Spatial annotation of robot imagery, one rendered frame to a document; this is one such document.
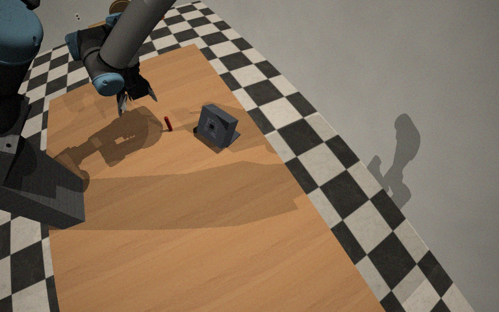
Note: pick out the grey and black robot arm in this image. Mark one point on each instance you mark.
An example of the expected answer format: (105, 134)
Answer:
(105, 50)

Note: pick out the red rectangular bar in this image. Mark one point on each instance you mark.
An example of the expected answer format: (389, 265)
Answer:
(168, 123)

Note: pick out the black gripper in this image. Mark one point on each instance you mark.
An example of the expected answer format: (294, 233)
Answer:
(139, 87)

